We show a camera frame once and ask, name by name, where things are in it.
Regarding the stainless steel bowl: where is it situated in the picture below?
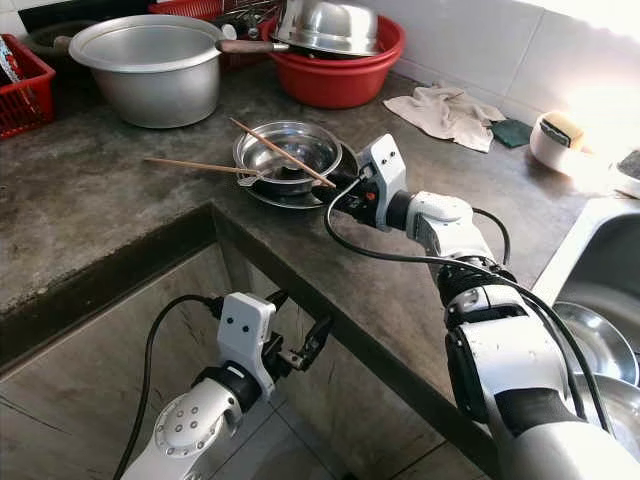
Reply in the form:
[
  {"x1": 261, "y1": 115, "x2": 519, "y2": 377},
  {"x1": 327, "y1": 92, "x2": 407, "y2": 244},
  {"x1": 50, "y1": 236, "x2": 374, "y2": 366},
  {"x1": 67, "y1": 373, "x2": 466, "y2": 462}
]
[{"x1": 233, "y1": 121, "x2": 343, "y2": 191}]

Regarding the wooden chopstick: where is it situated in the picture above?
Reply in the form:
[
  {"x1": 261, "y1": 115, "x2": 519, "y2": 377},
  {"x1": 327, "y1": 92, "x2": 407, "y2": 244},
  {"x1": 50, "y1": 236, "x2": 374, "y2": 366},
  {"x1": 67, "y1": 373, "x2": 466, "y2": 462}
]
[
  {"x1": 228, "y1": 117, "x2": 336, "y2": 189},
  {"x1": 143, "y1": 156, "x2": 266, "y2": 178}
]

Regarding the stainless steel plate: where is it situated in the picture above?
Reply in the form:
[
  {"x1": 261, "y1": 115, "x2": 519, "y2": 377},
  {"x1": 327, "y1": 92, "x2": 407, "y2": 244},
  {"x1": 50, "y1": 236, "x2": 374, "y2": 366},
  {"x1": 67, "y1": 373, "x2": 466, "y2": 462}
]
[{"x1": 240, "y1": 145, "x2": 359, "y2": 211}]

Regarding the steel spoon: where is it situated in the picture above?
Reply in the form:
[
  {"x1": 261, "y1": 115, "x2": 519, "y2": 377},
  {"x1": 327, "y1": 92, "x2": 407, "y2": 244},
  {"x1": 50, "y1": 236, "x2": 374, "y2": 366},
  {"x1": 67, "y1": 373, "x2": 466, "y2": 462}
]
[{"x1": 237, "y1": 160, "x2": 296, "y2": 189}]

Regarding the red plastic basin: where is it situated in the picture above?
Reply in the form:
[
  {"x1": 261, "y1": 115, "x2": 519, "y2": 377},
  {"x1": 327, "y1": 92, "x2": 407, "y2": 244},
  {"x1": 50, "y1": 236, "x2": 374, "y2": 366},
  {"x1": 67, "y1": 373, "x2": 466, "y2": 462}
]
[{"x1": 260, "y1": 15, "x2": 406, "y2": 109}]

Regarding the white dish cloth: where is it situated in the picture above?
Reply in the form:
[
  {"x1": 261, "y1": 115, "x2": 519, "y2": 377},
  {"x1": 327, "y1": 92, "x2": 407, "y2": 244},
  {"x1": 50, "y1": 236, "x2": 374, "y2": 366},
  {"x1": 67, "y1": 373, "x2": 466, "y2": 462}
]
[{"x1": 382, "y1": 82, "x2": 506, "y2": 153}]

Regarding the upturned steel bowl lid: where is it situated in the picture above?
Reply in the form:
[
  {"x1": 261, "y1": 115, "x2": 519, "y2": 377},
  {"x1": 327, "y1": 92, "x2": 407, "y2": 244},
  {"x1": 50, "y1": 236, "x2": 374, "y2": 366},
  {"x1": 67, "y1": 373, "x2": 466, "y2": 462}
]
[{"x1": 272, "y1": 0, "x2": 381, "y2": 58}]

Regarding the green scouring pad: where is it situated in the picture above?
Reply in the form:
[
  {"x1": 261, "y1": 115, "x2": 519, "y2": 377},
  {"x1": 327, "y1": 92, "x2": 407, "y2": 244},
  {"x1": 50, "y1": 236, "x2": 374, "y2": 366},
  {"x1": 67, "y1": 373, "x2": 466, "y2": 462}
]
[{"x1": 490, "y1": 118, "x2": 533, "y2": 149}]

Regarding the white sponge cup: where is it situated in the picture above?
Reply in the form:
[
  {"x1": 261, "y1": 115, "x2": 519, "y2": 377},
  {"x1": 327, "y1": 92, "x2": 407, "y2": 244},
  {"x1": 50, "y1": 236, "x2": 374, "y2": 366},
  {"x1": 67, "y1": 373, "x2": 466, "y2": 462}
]
[{"x1": 528, "y1": 112, "x2": 586, "y2": 173}]

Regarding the large aluminium pot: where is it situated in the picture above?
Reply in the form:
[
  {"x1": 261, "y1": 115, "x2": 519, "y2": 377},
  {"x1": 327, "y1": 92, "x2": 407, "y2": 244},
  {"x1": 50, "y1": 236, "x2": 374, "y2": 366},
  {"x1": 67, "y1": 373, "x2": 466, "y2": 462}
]
[{"x1": 68, "y1": 14, "x2": 229, "y2": 129}]

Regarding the grey wood-grain base cabinet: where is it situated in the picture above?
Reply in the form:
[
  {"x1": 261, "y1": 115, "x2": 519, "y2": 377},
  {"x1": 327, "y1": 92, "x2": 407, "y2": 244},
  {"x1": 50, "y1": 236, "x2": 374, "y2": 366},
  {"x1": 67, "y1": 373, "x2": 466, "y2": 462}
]
[{"x1": 0, "y1": 240, "x2": 496, "y2": 480}]

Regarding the yellow sponge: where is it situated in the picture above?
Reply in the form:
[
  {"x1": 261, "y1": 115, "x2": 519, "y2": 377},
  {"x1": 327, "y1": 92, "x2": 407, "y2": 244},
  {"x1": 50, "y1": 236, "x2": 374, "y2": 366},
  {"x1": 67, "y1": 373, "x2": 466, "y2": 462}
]
[{"x1": 540, "y1": 111, "x2": 586, "y2": 149}]

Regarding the red plastic utensil basket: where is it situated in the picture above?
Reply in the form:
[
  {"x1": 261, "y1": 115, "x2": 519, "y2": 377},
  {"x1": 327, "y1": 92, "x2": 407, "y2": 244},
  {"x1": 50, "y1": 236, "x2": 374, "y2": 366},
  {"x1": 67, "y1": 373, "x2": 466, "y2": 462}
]
[{"x1": 147, "y1": 0, "x2": 281, "y2": 23}]

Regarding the stainless steel sink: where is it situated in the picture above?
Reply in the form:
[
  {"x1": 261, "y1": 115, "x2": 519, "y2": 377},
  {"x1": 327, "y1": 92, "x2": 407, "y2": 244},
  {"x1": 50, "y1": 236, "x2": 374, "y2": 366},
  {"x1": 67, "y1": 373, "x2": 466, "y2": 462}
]
[{"x1": 530, "y1": 195, "x2": 640, "y2": 461}]

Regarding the small white dish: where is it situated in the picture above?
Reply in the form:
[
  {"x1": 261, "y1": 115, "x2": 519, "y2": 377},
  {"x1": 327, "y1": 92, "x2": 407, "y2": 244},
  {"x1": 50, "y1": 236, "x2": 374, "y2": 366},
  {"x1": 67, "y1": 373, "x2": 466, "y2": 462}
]
[{"x1": 614, "y1": 150, "x2": 640, "y2": 201}]

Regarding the steel bowl in sink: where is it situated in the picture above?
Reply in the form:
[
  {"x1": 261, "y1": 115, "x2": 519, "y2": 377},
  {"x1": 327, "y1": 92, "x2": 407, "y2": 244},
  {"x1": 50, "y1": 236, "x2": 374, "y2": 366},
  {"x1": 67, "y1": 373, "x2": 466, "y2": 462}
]
[
  {"x1": 595, "y1": 375, "x2": 640, "y2": 461},
  {"x1": 550, "y1": 300, "x2": 640, "y2": 387}
]

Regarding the red plastic bottle basket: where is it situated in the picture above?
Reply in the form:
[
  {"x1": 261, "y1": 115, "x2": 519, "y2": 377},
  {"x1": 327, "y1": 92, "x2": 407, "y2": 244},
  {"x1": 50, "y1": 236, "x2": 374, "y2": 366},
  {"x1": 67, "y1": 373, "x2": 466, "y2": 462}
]
[{"x1": 0, "y1": 33, "x2": 57, "y2": 141}]

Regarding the dark sauce bottle red cap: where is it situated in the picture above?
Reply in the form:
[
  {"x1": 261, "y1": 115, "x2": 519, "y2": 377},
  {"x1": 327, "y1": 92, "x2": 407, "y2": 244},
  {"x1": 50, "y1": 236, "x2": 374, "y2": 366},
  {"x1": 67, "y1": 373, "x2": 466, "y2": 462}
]
[{"x1": 0, "y1": 38, "x2": 27, "y2": 87}]

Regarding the dark round pan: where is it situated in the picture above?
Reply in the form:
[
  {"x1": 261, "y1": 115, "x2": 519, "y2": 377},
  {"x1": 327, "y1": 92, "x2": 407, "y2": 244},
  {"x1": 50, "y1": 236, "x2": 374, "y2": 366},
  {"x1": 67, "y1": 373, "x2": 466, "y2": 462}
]
[{"x1": 24, "y1": 20, "x2": 93, "y2": 57}]

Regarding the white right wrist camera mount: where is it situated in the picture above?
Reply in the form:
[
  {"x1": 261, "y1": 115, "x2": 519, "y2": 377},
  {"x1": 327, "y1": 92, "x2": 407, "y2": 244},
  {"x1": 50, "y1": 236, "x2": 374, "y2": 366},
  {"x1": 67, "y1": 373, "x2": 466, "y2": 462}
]
[{"x1": 357, "y1": 133, "x2": 408, "y2": 231}]

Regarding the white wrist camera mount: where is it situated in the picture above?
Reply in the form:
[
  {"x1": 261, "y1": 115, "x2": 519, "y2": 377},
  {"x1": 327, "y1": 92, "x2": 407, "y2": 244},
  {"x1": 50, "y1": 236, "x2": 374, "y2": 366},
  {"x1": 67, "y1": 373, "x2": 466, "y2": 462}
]
[
  {"x1": 357, "y1": 133, "x2": 408, "y2": 231},
  {"x1": 218, "y1": 292, "x2": 279, "y2": 372}
]

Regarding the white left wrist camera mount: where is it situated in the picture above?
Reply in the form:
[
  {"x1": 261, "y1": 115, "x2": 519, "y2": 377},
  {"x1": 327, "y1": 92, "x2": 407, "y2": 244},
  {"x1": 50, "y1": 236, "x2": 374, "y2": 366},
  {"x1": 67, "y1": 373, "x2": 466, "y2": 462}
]
[{"x1": 218, "y1": 292, "x2": 279, "y2": 372}]

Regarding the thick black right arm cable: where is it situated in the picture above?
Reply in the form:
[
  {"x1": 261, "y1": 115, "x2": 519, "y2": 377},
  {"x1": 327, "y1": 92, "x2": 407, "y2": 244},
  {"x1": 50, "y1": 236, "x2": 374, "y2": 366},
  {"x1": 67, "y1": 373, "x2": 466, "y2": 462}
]
[{"x1": 323, "y1": 175, "x2": 616, "y2": 436}]

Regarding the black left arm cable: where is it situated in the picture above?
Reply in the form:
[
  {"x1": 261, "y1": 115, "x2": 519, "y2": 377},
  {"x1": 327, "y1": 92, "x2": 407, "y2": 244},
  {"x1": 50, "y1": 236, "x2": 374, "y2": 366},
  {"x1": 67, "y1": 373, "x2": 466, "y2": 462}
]
[{"x1": 112, "y1": 293, "x2": 223, "y2": 480}]

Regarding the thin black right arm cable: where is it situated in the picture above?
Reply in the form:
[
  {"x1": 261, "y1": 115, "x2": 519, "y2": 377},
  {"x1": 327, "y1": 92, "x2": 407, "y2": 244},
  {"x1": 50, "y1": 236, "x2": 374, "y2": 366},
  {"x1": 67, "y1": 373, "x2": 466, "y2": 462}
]
[{"x1": 472, "y1": 206, "x2": 512, "y2": 267}]

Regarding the wooden handled utensil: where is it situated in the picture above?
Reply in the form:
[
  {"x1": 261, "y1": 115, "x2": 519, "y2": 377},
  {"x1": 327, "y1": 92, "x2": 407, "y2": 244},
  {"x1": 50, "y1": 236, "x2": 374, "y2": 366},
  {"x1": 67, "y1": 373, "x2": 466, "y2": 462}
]
[{"x1": 217, "y1": 38, "x2": 291, "y2": 55}]

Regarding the metal wire rack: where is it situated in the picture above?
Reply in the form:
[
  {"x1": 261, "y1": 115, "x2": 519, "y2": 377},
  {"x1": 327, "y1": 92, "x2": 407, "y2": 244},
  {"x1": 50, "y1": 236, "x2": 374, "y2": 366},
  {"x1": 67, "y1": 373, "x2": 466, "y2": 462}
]
[{"x1": 218, "y1": 0, "x2": 277, "y2": 31}]

